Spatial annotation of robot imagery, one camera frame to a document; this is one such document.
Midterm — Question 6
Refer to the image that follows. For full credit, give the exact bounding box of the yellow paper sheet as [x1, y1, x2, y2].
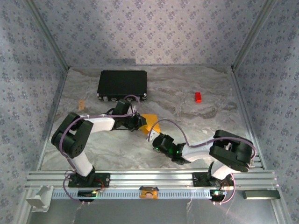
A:
[140, 113, 162, 136]

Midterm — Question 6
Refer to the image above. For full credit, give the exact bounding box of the black hard case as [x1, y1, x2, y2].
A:
[97, 70, 148, 103]

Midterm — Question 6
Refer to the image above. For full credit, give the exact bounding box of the small black controller board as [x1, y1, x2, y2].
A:
[78, 190, 97, 199]
[209, 189, 227, 201]

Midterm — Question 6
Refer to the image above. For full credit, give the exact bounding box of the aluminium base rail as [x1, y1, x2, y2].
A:
[24, 169, 280, 190]

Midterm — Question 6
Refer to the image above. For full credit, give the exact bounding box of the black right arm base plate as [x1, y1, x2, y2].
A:
[192, 172, 235, 187]

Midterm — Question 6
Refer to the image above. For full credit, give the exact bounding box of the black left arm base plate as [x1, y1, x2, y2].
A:
[68, 172, 111, 189]

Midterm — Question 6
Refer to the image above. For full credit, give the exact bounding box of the aluminium side rail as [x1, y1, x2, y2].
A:
[35, 69, 71, 172]
[231, 69, 266, 170]

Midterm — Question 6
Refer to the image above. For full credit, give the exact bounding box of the slotted grey cable duct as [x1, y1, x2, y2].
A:
[51, 189, 215, 200]

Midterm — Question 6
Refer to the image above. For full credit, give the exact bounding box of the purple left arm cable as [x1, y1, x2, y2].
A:
[59, 94, 141, 207]

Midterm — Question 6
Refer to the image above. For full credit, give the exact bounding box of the aluminium corner post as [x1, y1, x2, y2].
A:
[24, 0, 71, 70]
[231, 0, 279, 70]

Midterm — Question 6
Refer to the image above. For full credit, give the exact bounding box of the white plastic bracket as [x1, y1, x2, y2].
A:
[25, 185, 54, 213]

